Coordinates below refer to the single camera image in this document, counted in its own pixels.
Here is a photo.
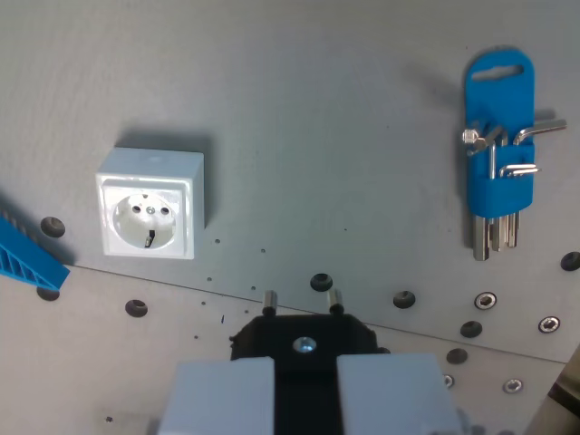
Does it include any thick silver hex key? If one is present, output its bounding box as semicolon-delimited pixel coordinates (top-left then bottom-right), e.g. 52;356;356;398
470;125;505;253

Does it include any long-armed silver hex key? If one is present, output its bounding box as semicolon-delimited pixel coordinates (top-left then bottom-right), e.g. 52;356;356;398
506;119;568;248

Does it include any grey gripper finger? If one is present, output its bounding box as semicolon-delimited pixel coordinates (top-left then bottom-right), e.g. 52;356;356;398
336;353;464;435
158;356;276;435

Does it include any small silver hex key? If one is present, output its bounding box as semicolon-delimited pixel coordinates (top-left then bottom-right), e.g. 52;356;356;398
498;163;542;180

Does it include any largest silver hex key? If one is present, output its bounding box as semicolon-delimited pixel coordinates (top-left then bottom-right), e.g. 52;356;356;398
461;129;491;262

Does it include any black countersunk screw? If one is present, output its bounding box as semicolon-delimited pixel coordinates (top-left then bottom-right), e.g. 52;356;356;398
40;216;67;238

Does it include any white wall socket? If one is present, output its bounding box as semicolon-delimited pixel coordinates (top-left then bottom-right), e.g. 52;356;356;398
95;147;206;261

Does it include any blue hex key holder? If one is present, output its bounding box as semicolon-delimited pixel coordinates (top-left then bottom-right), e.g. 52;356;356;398
465;49;537;219

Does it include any blue ribbed plastic wedge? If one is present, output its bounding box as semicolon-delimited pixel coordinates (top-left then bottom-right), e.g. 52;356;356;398
0;216;72;291

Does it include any black power plug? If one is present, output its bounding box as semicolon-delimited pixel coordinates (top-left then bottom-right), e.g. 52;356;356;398
228;289;380;435

